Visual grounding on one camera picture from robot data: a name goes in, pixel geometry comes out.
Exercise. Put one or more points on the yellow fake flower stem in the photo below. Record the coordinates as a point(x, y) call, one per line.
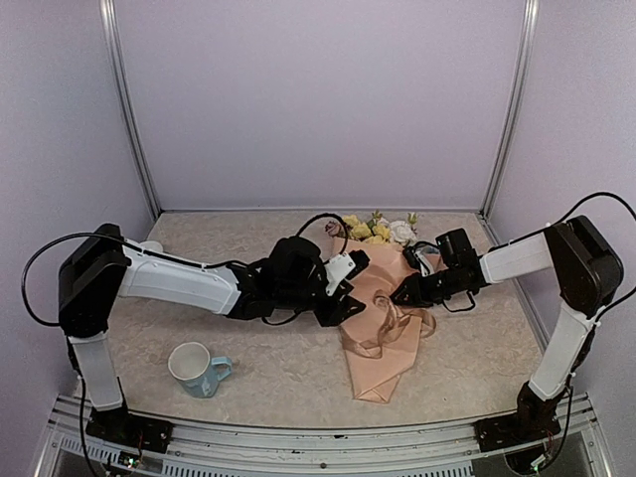
point(374, 230)

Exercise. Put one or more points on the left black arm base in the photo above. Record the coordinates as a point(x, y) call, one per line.
point(131, 430)

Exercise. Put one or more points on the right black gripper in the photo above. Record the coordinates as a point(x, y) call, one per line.
point(416, 291)

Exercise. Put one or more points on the aluminium frame post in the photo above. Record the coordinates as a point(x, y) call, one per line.
point(109, 22)
point(522, 65)

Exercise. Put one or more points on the white fake rose stem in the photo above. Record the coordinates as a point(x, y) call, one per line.
point(403, 231)

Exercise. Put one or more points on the blue white ceramic mug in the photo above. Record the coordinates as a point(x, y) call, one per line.
point(197, 371)

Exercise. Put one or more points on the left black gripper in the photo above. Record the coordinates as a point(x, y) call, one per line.
point(338, 311)

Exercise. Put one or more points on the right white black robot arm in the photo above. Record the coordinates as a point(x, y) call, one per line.
point(588, 272)

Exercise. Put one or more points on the white bowl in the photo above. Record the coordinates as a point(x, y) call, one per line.
point(152, 245)

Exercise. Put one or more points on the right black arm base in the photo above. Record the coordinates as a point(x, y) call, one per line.
point(533, 419)

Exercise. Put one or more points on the pink beige wrapping paper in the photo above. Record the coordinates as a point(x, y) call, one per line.
point(376, 380)

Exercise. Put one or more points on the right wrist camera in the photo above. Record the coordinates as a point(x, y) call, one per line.
point(423, 256)

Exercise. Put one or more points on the front aluminium rail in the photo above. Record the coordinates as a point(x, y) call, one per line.
point(237, 433)

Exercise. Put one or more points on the right aluminium frame post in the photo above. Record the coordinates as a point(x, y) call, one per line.
point(522, 65)

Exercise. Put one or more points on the pink fake rose stem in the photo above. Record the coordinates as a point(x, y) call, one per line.
point(336, 229)

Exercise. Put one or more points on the beige ribbon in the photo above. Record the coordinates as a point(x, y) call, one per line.
point(391, 329)

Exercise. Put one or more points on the left aluminium frame post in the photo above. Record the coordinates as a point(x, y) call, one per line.
point(109, 22)

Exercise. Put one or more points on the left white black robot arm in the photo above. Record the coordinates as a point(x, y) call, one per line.
point(107, 266)

